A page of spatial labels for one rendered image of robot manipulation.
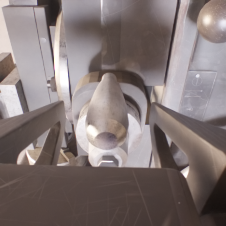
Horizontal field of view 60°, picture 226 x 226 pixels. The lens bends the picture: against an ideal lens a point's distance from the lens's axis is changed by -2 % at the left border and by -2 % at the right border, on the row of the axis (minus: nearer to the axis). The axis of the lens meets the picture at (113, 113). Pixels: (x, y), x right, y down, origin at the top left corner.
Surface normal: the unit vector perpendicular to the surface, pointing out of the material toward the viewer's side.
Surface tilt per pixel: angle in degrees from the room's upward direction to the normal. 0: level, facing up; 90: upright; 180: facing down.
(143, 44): 90
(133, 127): 90
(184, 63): 90
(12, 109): 90
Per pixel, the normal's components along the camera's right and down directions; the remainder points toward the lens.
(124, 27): 0.00, 0.56
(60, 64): 0.00, 0.25
